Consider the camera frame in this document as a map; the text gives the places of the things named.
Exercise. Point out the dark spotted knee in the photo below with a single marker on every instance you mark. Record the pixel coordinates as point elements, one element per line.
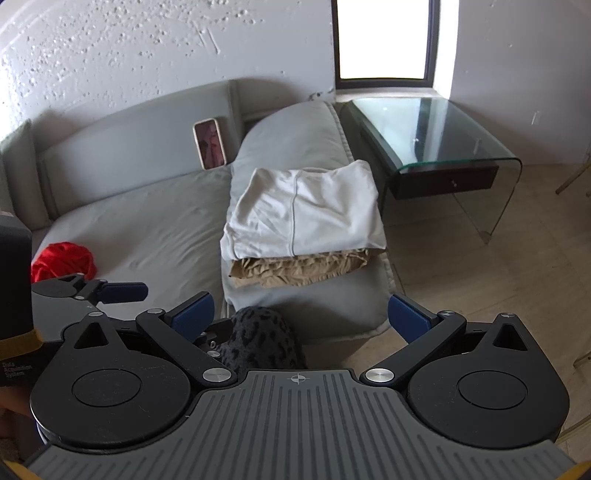
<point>260,339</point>

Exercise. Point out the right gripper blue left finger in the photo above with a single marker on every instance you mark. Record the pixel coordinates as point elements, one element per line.
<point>175,331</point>

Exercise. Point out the glass side table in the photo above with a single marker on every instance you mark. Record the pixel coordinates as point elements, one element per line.
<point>421,147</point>

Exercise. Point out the red sweater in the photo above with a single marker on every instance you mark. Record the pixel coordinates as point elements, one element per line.
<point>63,259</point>

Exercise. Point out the beige folded garment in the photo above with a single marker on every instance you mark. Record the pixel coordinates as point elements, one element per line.
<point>298,271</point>

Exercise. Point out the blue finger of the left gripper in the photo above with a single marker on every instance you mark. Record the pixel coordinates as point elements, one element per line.
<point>123,292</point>

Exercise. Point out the white hoodie with cursive lettering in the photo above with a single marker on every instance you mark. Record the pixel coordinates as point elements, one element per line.
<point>284,214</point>

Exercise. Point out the window with dark frame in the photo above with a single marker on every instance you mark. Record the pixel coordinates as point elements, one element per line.
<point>383,44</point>

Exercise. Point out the black metal chair frame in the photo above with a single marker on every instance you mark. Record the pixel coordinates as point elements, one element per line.
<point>575,176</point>

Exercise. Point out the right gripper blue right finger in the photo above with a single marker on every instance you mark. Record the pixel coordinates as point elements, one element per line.
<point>427,334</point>

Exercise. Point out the smartphone in white case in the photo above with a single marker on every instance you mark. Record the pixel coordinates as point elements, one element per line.
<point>210,148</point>

